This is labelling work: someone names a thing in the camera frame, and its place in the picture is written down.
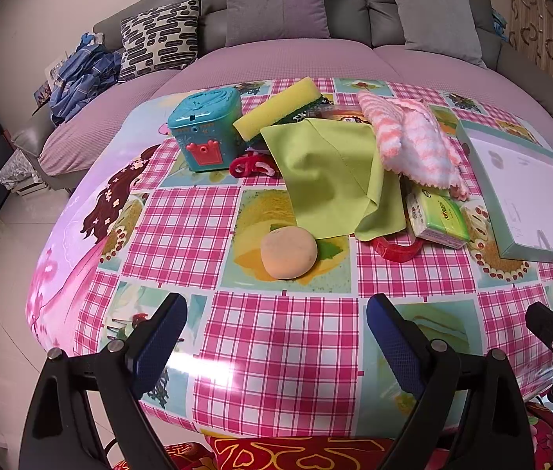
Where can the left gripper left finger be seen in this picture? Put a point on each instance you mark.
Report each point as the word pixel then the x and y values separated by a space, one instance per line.
pixel 60 431

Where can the white tray teal rim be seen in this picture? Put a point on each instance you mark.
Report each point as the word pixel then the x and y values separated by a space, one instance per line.
pixel 515 177

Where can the lime green cloth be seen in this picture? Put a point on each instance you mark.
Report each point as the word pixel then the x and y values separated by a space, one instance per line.
pixel 335 179

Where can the pink checkered tablecloth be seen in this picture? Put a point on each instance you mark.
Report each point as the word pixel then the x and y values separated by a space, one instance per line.
pixel 259 356

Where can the teal plastic toy box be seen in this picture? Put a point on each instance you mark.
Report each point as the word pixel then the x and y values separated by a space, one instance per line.
pixel 203 126

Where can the blue crumpled clothes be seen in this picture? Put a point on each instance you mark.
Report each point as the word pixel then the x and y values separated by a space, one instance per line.
pixel 90 70

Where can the grey sofa pink cover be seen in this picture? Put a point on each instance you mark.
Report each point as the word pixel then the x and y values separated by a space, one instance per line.
pixel 366 42

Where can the clear plastic snack box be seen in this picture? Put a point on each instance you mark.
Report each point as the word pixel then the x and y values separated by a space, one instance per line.
pixel 326 108

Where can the light grey cushion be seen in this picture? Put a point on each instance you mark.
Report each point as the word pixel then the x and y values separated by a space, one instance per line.
pixel 443 27

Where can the black white patterned cushion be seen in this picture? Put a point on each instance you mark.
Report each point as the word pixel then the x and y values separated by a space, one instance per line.
pixel 162 38

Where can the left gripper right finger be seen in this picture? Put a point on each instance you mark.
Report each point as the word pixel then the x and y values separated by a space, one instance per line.
pixel 494 430

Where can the green tissue pack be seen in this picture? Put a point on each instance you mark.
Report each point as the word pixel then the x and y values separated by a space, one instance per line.
pixel 435 217

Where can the pink white chevron towel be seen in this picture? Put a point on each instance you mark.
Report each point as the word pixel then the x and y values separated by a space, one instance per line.
pixel 411 143

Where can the red patterned seat cushion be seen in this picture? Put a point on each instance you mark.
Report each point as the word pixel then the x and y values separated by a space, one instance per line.
pixel 325 452

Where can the purple grey cushion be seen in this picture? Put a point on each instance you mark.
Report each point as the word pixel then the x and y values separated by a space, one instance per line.
pixel 250 21

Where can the yellow green sponge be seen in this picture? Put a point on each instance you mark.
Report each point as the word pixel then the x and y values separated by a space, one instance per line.
pixel 276 108

